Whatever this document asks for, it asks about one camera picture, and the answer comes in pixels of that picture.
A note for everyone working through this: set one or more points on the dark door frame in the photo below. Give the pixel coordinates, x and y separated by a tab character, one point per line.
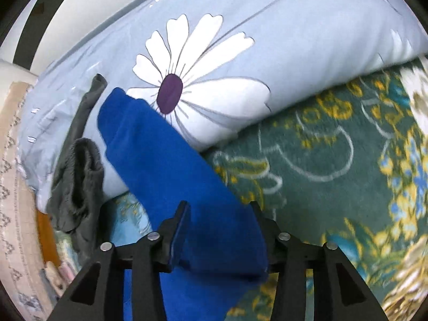
43	20

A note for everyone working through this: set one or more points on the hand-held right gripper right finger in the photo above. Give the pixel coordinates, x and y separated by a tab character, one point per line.
268	237

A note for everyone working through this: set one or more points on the orange wooden board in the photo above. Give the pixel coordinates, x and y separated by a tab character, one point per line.
48	237

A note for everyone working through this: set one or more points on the light blue floral duvet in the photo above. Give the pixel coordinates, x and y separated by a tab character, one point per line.
284	40

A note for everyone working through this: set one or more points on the dark grey garment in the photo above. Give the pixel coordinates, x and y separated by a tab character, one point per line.
77	174

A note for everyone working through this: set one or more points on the blue garment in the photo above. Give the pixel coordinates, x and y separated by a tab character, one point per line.
167	160

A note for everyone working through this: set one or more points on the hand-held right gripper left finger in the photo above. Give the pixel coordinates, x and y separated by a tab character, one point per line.
179	235

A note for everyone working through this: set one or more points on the teal floral blanket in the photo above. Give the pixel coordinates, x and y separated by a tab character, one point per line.
317	160

